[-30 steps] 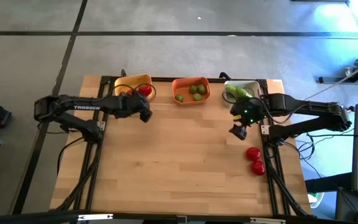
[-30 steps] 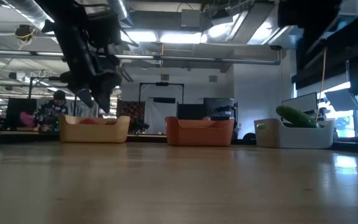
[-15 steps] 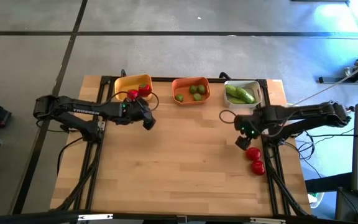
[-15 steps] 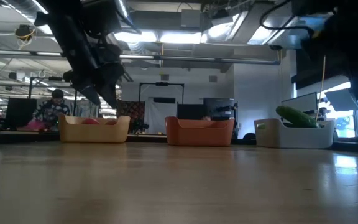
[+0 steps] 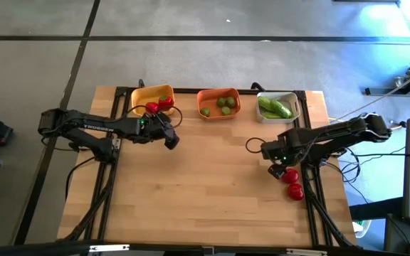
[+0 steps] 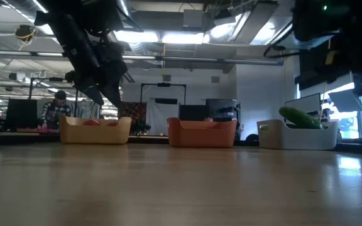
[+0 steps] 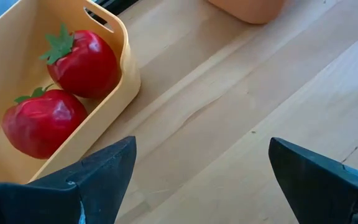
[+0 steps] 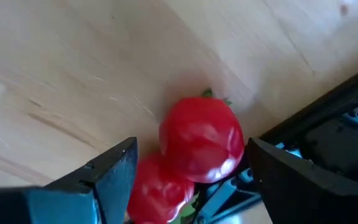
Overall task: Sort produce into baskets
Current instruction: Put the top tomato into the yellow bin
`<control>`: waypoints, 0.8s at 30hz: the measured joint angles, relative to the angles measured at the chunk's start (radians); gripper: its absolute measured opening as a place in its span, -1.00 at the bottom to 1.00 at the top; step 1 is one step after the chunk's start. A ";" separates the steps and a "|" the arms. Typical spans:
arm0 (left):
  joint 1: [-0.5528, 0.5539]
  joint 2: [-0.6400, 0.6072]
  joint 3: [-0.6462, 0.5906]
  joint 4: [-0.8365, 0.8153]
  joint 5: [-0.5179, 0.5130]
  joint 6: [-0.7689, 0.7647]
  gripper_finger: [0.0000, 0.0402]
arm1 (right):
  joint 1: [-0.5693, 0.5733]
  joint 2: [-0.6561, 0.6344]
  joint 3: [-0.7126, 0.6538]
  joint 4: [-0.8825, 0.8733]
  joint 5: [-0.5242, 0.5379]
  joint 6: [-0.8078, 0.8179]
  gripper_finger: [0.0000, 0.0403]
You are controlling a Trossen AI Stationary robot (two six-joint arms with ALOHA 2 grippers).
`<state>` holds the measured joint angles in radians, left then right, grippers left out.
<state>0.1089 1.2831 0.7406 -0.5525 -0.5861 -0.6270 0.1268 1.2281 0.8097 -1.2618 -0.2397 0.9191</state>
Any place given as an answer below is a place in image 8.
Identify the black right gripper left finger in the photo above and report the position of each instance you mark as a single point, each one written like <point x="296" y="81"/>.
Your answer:
<point x="57" y="205"/>

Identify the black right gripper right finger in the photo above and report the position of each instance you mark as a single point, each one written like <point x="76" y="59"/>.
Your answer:
<point x="306" y="199"/>

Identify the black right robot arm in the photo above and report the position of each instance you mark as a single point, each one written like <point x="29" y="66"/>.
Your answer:
<point x="337" y="149"/>

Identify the red plastic tomato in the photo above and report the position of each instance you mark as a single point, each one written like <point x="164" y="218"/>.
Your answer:
<point x="157" y="193"/>
<point x="200" y="140"/>

